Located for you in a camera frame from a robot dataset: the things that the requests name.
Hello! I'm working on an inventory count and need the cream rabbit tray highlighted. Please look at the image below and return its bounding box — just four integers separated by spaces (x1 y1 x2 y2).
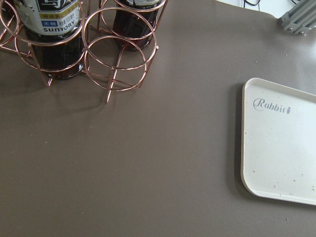
240 78 316 205

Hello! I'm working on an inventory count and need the tea bottle back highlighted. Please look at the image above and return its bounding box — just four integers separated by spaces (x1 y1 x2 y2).
113 0 161 48

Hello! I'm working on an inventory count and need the tea bottle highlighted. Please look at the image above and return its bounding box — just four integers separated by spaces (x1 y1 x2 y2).
113 0 161 48
13 0 83 80

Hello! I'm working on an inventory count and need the tea bottle front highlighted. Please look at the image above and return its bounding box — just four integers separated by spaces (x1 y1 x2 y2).
13 0 83 80

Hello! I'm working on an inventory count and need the copper wire bottle rack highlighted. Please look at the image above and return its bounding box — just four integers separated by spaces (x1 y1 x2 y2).
0 0 167 102

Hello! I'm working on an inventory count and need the aluminium frame bracket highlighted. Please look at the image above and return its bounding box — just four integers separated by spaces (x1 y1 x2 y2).
279 0 316 36

